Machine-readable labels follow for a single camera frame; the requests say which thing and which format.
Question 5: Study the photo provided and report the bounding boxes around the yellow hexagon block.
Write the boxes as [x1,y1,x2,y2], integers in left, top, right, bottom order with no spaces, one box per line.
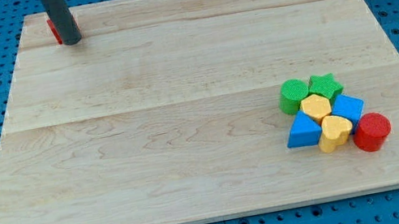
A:
[300,94,332,125]

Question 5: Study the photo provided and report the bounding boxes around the blue cube block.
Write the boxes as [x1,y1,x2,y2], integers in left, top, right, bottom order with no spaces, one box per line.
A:
[331,94,364,130]

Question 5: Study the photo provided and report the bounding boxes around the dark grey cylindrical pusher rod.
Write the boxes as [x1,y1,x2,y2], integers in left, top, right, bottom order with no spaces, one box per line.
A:
[40,0,82,46]

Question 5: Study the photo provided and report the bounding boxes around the red cylinder block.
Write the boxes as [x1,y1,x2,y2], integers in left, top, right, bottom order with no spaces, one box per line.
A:
[354,112,392,152]

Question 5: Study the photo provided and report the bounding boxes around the light wooden board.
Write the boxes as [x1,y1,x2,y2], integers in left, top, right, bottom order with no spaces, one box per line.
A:
[0,0,399,224]

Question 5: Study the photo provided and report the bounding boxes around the yellow heart block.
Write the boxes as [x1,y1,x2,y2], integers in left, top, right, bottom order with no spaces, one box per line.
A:
[318,115,354,153]

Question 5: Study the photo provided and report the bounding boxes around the red star block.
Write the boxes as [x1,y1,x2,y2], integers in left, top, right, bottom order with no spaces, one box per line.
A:
[46,19,63,45]

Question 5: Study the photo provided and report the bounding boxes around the blue triangle block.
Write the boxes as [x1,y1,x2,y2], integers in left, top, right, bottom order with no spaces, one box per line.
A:
[287,110,322,149]

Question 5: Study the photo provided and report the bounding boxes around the green star block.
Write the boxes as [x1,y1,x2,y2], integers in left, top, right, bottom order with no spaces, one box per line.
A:
[308,73,344,103]

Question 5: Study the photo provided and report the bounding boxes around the green cylinder block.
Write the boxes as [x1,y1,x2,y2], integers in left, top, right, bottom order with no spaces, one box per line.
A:
[279,79,309,115]

